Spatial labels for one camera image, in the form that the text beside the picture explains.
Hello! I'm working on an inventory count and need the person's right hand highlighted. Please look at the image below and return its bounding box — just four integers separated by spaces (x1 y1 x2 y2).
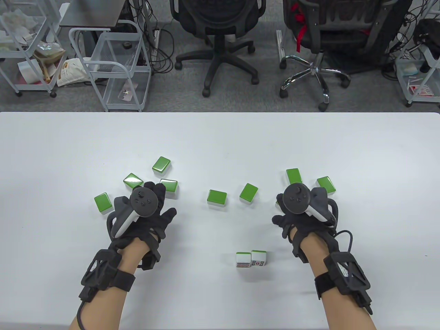
272 188 340 244

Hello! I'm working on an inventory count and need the person's left hand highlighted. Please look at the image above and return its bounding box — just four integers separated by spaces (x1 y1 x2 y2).
107 181 178 255

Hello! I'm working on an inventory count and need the person's left forearm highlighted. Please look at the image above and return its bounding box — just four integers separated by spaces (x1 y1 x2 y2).
69 237 153 330

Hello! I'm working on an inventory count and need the person's right forearm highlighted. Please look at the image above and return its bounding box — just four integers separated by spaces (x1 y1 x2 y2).
297 234 378 330

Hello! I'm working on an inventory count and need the black white handheld controller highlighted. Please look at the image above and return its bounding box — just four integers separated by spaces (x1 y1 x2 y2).
282 183 337 227
111 186 159 239

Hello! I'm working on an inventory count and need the black glove sensor box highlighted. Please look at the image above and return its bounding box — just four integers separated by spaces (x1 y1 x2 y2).
292 241 310 264
137 249 162 272

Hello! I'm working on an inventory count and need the white printed paper bag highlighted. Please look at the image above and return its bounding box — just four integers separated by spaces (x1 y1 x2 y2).
56 58 92 87

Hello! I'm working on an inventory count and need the red white box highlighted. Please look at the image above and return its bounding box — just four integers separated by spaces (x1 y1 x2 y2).
408 84 436 98

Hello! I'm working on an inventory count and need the white power strip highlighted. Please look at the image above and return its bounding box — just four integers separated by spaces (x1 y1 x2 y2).
153 29 162 63

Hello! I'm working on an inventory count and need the pink paper sheet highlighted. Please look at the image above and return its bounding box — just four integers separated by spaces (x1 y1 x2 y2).
13 73 47 86

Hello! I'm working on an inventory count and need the white paper sheet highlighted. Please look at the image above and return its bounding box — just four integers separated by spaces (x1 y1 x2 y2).
17 59 43 79

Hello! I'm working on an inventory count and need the crinkled snack package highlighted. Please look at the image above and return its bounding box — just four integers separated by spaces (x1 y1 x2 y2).
34 41 66 66

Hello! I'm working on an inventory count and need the black office chair chrome base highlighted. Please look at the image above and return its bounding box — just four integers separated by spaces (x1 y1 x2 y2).
276 0 414 112

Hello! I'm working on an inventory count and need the dark grey desk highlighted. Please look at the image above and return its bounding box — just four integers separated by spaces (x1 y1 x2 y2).
59 0 130 61

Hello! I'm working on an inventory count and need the black bag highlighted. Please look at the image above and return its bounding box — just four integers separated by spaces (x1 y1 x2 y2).
412 18 440 73

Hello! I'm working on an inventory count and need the crumpled white plastic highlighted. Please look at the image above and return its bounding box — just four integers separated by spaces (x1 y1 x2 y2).
0 9 36 39

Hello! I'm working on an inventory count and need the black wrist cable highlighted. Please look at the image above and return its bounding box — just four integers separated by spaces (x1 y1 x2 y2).
332 230 354 256
76 299 90 330

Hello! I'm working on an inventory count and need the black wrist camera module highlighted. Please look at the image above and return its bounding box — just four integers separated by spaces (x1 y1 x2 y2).
315 252 374 316
78 249 136 303

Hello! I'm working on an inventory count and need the white wire cart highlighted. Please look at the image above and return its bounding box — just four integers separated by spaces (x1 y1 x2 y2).
394 43 440 108
68 20 152 113
0 0 59 99

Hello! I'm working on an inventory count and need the red fabric strap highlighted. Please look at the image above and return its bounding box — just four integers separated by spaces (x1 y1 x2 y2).
291 2 310 54

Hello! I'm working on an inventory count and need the black floor cable bundle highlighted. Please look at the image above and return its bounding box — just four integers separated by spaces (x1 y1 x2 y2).
131 0 175 74

